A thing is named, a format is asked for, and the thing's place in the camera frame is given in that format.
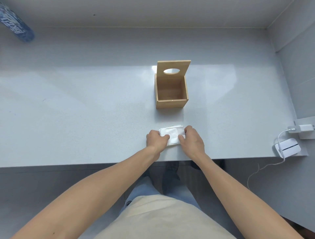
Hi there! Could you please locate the black right shoe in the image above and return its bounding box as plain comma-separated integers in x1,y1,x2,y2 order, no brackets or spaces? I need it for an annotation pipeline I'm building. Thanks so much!
163,161,180,184

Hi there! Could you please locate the beige shirt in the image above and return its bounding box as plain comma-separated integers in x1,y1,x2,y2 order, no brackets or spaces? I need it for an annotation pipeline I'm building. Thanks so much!
95,194,237,239

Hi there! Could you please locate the wooden tissue box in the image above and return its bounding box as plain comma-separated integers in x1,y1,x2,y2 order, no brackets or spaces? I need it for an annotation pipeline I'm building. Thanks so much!
154,60,191,109

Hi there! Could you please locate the grey wall socket plate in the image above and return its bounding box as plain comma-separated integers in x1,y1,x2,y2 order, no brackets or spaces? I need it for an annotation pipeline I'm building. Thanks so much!
294,116,315,140

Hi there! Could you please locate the person's left forearm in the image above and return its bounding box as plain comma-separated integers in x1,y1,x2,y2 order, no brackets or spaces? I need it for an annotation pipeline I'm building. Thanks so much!
11,145,162,239

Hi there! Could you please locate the blue water bottle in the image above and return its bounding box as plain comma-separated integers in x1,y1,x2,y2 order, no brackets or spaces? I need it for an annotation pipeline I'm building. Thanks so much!
0,2,35,43

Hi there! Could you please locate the white charger plug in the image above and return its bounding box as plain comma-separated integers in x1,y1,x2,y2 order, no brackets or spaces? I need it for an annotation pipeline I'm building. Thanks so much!
287,124,315,134

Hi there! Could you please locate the person's left hand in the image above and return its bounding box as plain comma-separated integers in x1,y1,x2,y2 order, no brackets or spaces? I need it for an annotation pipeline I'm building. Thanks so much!
146,130,171,155

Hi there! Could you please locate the person's right forearm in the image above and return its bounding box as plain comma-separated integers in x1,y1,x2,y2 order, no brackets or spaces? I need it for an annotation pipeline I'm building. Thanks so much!
193,150,304,239

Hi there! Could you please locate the black trash bin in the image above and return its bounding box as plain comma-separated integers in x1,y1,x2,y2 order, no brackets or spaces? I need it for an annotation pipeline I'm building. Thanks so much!
190,160,225,171

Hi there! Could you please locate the person's right hand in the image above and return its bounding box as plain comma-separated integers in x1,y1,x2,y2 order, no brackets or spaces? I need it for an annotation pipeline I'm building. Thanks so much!
178,125,206,161

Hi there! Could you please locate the white square device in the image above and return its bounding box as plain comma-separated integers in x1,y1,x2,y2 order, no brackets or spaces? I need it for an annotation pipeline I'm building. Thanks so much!
272,138,302,159

